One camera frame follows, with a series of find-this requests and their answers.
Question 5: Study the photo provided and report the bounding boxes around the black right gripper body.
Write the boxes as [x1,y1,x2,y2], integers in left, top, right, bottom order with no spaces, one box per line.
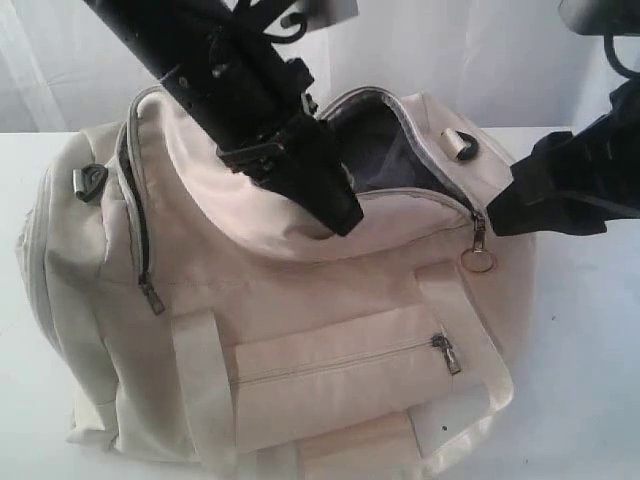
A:
[564,80,639,235]

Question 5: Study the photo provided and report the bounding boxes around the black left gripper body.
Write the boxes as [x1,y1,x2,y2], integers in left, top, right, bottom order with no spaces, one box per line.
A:
[87,1,320,155]

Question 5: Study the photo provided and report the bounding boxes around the cream duffel bag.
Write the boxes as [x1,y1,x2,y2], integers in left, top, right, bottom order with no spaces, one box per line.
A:
[17,88,535,479]

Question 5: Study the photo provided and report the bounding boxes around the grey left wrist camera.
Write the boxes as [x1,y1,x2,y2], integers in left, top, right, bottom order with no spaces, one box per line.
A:
[239,0,362,44]

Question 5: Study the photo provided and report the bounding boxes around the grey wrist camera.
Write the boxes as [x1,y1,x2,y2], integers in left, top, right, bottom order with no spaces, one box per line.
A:
[239,0,362,44]
[558,0,639,79]

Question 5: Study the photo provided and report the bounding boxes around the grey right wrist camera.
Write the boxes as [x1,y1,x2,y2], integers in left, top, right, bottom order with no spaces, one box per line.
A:
[558,0,639,79]

